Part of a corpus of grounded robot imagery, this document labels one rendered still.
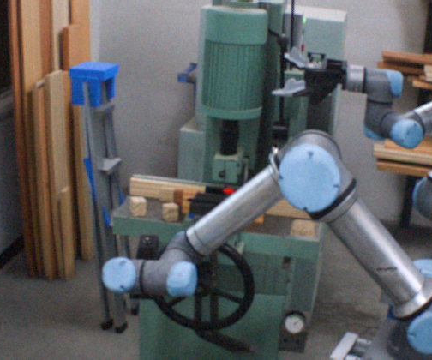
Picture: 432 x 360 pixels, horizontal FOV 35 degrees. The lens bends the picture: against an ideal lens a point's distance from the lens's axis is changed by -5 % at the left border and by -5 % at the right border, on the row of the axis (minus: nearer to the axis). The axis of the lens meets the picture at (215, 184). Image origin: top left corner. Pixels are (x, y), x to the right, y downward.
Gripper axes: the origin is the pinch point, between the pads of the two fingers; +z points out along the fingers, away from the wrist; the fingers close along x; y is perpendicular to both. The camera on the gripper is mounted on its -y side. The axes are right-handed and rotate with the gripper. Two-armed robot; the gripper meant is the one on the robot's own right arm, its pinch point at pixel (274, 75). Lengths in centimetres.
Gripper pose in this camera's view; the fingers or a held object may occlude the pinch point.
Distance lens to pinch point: 196.5
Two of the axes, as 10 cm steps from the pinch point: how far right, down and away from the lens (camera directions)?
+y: -0.6, -5.6, -8.2
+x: -1.8, 8.2, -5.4
